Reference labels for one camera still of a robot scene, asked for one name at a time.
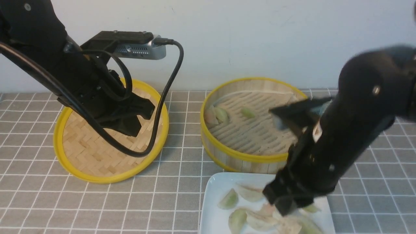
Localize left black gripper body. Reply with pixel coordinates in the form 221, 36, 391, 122
57, 58, 134, 125

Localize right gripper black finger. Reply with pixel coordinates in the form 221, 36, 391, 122
275, 196, 304, 217

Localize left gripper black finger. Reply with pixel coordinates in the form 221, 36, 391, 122
97, 114, 141, 137
125, 94, 155, 120

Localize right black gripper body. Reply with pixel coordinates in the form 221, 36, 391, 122
262, 136, 342, 208

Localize bamboo steamer basket yellow rim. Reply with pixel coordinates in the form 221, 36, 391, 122
200, 77, 307, 174

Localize green dumpling steamer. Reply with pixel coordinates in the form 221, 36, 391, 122
240, 108, 256, 119

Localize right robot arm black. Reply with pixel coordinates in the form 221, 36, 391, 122
263, 45, 415, 216

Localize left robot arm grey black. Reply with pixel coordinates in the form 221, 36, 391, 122
1, 0, 155, 137

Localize pink dumpling plate centre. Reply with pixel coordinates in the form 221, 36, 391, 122
258, 203, 276, 217

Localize white dumpling plate centre right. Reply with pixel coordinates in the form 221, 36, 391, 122
272, 211, 303, 234

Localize white dumpling plate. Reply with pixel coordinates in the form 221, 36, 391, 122
246, 210, 279, 231
236, 184, 264, 202
272, 211, 303, 234

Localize large green dumpling plate right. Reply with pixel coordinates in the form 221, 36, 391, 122
297, 216, 324, 234

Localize white dumpling plate top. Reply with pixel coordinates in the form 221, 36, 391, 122
236, 184, 264, 202

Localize green dumpling plate lower left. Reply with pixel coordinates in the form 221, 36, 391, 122
228, 208, 247, 234

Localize white square plate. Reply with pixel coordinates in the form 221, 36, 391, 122
199, 172, 336, 234

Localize bamboo steamer lid yellow rim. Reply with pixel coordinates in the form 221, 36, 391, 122
53, 78, 169, 184

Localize pale dumpling in steamer left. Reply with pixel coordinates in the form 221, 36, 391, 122
204, 105, 219, 128

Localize green dumpling in steamer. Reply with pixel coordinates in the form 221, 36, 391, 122
214, 107, 230, 124

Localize grey checked tablecloth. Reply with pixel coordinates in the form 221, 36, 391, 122
0, 91, 416, 234

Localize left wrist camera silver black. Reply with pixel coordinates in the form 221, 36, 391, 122
81, 31, 166, 60

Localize black camera cable left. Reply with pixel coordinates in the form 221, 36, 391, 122
0, 38, 184, 158

